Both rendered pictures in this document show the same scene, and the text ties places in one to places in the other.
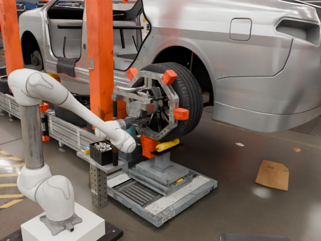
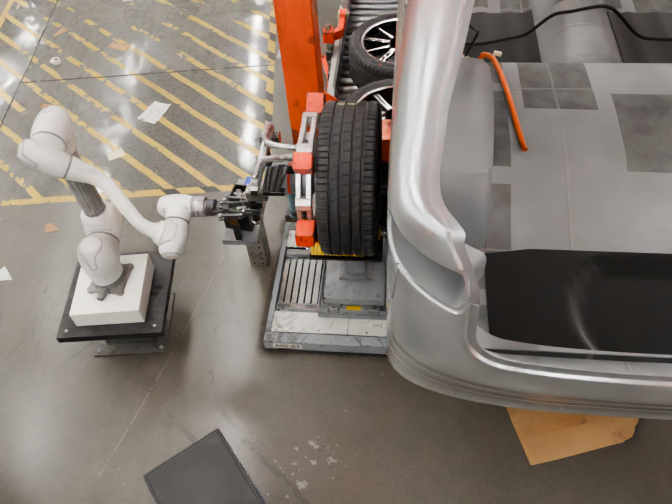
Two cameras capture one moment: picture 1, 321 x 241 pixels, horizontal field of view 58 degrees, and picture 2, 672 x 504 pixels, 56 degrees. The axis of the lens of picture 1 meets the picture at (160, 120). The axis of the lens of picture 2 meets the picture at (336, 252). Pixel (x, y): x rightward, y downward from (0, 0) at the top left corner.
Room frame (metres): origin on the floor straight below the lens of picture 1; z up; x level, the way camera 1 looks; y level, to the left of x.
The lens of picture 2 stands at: (1.27, -1.62, 2.78)
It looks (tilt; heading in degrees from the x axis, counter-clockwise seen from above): 51 degrees down; 57
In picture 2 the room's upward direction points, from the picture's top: 5 degrees counter-clockwise
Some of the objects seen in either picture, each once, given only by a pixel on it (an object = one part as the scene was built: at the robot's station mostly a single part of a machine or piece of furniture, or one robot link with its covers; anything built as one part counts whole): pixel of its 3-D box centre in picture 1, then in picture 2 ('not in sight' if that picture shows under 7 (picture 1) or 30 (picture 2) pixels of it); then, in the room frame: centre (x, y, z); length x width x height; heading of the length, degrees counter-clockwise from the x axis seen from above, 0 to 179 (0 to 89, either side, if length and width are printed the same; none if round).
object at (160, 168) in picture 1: (162, 157); (355, 255); (2.43, -0.03, 0.32); 0.40 x 0.30 x 0.28; 48
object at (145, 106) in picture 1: (147, 105); (257, 192); (2.03, 0.10, 0.93); 0.09 x 0.05 x 0.05; 138
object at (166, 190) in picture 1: (159, 175); (357, 274); (2.44, -0.01, 0.13); 0.50 x 0.36 x 0.10; 48
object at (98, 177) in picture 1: (98, 182); (255, 234); (2.15, 0.50, 0.21); 0.10 x 0.10 x 0.42; 48
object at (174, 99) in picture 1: (150, 105); (313, 178); (2.30, 0.08, 0.85); 0.54 x 0.07 x 0.54; 48
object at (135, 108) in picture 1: (144, 107); (296, 177); (2.25, 0.13, 0.85); 0.21 x 0.14 x 0.14; 138
